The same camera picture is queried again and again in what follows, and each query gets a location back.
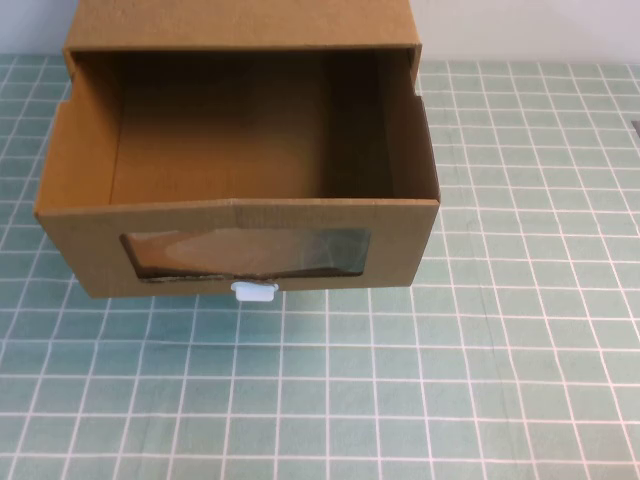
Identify cardboard drawer with window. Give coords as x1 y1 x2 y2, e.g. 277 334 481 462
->
33 47 442 301

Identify cardboard sleeve of crumpled-window drawer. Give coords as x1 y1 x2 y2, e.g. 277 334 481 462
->
63 0 424 97

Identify white handle with raised tab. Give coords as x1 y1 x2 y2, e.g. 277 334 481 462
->
230 280 280 303

